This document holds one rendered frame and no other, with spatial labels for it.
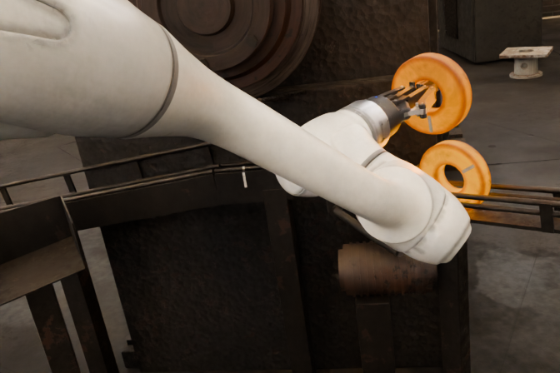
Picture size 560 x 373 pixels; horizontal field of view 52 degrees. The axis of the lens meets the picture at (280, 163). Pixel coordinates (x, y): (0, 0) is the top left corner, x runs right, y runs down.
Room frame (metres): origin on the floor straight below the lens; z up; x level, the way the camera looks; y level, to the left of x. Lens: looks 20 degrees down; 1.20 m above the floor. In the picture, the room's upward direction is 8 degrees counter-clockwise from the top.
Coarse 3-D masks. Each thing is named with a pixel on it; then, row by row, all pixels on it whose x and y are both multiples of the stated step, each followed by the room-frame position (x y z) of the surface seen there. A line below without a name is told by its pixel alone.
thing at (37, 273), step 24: (0, 216) 1.25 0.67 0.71; (24, 216) 1.27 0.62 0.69; (48, 216) 1.29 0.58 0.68; (0, 240) 1.24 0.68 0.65; (24, 240) 1.26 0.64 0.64; (48, 240) 1.28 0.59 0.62; (72, 240) 1.28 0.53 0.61; (0, 264) 1.23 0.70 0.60; (24, 264) 1.21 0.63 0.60; (48, 264) 1.18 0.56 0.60; (72, 264) 1.15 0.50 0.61; (0, 288) 1.12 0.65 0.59; (24, 288) 1.09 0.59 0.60; (48, 288) 1.15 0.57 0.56; (48, 312) 1.14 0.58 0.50; (48, 336) 1.14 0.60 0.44; (48, 360) 1.13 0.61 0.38; (72, 360) 1.15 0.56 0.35
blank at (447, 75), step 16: (416, 64) 1.05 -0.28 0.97; (432, 64) 1.02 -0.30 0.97; (448, 64) 1.01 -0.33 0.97; (400, 80) 1.08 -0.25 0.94; (416, 80) 1.05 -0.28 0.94; (432, 80) 1.03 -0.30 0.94; (448, 80) 1.00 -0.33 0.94; (464, 80) 1.00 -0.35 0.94; (448, 96) 1.01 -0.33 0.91; (464, 96) 0.99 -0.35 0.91; (432, 112) 1.03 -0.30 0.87; (448, 112) 1.01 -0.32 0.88; (464, 112) 0.99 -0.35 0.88; (416, 128) 1.06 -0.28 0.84; (432, 128) 1.04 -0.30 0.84; (448, 128) 1.01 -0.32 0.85
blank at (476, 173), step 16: (448, 144) 1.09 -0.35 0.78; (464, 144) 1.09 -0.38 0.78; (432, 160) 1.12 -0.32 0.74; (448, 160) 1.09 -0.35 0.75; (464, 160) 1.06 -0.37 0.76; (480, 160) 1.06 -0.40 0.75; (432, 176) 1.12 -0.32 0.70; (464, 176) 1.07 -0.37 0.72; (480, 176) 1.04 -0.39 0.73; (464, 192) 1.07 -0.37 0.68; (480, 192) 1.04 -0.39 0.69
